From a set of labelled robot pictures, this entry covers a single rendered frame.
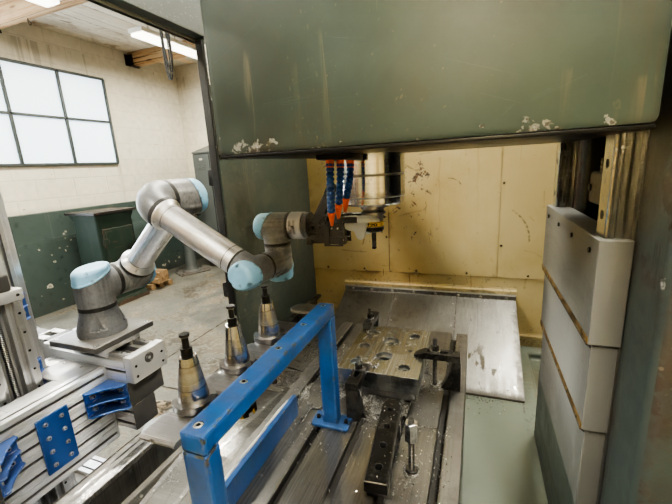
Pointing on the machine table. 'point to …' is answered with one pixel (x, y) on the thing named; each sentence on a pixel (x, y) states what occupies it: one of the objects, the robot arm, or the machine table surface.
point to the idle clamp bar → (382, 445)
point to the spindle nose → (378, 180)
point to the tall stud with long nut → (411, 445)
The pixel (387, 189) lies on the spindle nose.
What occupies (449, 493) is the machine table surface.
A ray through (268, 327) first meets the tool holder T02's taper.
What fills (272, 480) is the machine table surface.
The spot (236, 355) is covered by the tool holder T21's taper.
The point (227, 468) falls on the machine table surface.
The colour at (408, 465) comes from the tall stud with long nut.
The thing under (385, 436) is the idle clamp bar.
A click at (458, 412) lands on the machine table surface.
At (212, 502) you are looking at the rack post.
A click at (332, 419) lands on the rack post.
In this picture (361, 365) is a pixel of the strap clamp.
